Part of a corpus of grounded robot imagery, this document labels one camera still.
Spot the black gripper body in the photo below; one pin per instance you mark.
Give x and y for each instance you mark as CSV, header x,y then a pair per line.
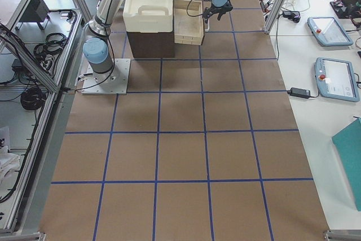
x,y
215,12

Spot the dark wooden drawer cabinet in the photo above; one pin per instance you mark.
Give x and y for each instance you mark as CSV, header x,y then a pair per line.
x,y
188,29

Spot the white plastic tray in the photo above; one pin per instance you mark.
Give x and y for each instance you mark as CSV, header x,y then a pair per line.
x,y
148,16

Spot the far blue teach pendant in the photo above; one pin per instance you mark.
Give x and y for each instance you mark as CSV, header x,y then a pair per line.
x,y
328,31

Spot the blue teach pendant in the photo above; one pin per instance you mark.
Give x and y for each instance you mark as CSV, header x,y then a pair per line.
x,y
335,79
328,31

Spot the black power adapter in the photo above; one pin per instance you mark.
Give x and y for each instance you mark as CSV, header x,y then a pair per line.
x,y
300,93

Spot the near blue teach pendant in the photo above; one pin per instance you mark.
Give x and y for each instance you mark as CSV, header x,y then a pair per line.
x,y
335,79

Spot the white crumpled cloth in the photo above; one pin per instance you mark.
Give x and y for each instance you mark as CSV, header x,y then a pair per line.
x,y
10,162

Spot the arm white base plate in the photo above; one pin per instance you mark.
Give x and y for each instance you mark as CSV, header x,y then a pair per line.
x,y
108,83

